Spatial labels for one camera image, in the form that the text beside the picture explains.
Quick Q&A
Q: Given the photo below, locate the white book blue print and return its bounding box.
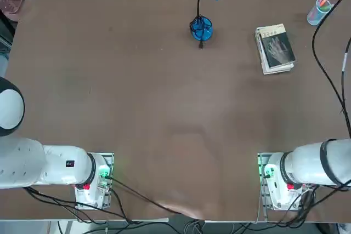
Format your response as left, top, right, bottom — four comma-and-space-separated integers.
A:
254, 27, 295, 72

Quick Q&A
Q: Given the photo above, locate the translucent blue pen cup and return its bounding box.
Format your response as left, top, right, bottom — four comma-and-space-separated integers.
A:
307, 0, 335, 26

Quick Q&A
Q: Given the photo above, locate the pink perforated stool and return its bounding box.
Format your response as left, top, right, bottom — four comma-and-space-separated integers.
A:
0, 0, 25, 22

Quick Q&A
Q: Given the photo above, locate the long black power cable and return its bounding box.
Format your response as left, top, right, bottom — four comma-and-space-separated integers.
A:
108, 176, 205, 220

